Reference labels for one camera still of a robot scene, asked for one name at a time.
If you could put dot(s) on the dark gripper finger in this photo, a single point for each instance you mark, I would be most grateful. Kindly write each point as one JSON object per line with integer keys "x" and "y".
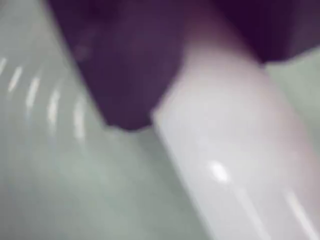
{"x": 120, "y": 62}
{"x": 280, "y": 25}

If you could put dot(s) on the white marker pen red cap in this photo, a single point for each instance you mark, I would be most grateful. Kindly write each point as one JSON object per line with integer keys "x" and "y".
{"x": 237, "y": 137}

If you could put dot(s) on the teal plastic plate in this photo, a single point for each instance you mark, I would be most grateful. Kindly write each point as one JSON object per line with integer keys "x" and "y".
{"x": 50, "y": 175}

